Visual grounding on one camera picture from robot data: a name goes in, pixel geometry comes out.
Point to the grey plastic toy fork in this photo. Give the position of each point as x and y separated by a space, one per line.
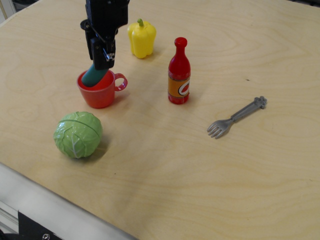
220 127

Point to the green toy cucumber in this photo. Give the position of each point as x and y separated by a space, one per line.
93 76

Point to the green toy cabbage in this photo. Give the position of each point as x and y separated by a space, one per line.
78 134

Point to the red plastic cup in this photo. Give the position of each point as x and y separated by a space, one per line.
102 94

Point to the black corner bracket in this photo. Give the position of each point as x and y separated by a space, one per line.
29 229

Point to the red toy sauce bottle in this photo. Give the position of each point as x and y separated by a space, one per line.
179 74

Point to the yellow toy bell pepper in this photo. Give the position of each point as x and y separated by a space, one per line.
141 36

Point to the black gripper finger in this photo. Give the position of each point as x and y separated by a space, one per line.
103 53
88 36

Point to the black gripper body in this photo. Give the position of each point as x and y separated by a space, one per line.
105 17

